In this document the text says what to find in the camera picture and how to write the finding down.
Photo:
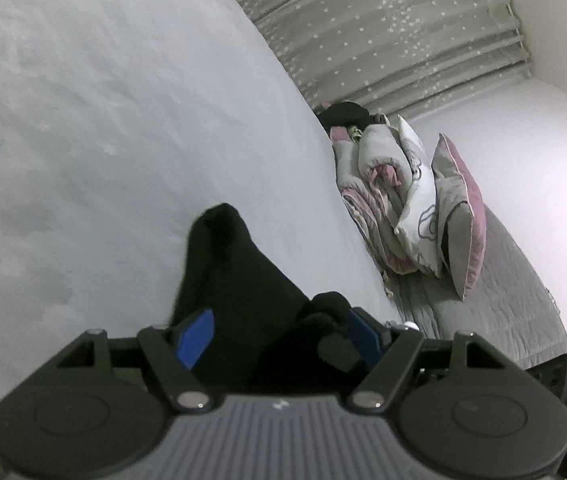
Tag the grey blanket at bedhead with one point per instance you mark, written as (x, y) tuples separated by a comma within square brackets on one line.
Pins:
[(510, 306)]

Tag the grey dotted curtain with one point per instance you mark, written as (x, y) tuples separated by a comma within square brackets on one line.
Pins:
[(403, 57)]

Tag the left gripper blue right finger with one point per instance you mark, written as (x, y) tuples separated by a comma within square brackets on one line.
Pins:
[(370, 338)]

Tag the folded pink white quilt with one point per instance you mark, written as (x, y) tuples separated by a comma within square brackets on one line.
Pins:
[(388, 188)]

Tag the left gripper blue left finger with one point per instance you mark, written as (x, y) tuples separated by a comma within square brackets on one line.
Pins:
[(191, 337)]

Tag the pink grey pillow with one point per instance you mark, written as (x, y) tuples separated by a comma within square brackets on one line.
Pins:
[(462, 229)]

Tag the grey bed sheet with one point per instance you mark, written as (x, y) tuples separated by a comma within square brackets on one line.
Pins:
[(121, 121)]

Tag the black garment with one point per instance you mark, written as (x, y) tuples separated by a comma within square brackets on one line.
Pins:
[(270, 338)]

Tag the black item behind quilt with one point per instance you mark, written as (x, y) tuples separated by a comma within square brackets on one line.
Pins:
[(344, 114)]

